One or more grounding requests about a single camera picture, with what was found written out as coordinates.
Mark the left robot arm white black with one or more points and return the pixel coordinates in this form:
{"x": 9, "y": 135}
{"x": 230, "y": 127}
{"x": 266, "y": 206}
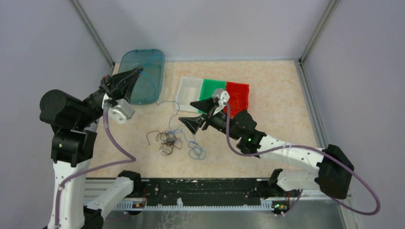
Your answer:
{"x": 73, "y": 147}

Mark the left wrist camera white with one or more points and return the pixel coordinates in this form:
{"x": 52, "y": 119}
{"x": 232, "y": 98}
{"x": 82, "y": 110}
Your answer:
{"x": 119, "y": 110}

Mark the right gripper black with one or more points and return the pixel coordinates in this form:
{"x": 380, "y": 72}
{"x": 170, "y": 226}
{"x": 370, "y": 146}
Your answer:
{"x": 208, "y": 106}

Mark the teal transparent plastic tray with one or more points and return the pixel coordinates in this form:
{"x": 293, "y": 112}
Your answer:
{"x": 149, "y": 84}

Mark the red plastic bin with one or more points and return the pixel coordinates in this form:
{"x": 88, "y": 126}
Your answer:
{"x": 239, "y": 97}

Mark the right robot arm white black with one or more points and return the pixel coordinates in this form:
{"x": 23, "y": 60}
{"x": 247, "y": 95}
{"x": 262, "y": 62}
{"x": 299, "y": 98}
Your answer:
{"x": 325, "y": 169}

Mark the white plastic bin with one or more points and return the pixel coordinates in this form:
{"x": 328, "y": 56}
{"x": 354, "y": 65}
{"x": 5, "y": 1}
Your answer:
{"x": 189, "y": 91}

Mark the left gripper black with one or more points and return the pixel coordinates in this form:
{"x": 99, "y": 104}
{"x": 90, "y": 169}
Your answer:
{"x": 110, "y": 84}

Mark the white cable duct strip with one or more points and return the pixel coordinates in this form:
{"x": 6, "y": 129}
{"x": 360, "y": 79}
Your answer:
{"x": 264, "y": 205}

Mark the green plastic bin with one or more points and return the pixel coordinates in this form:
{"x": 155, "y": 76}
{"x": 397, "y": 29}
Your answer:
{"x": 209, "y": 86}

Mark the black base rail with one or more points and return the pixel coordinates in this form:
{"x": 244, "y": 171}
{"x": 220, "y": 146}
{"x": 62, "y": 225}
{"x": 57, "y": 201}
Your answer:
{"x": 206, "y": 192}

